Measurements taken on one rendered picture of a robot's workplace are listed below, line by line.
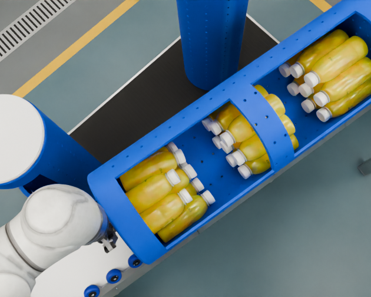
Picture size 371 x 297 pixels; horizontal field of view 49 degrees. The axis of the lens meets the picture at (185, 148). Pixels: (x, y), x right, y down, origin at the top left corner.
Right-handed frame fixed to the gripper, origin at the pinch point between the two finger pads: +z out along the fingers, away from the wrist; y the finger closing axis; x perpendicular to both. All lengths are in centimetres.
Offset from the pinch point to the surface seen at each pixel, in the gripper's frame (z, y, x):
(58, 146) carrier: 24.0, -36.4, -3.2
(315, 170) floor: 116, 16, 89
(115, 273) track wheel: 18.0, 7.7, -8.1
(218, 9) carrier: 27, -47, 69
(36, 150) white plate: 12.3, -34.1, -7.4
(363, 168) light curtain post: 110, 30, 107
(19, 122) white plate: 12.3, -44.6, -7.1
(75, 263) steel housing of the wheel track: 23.3, -1.9, -17.4
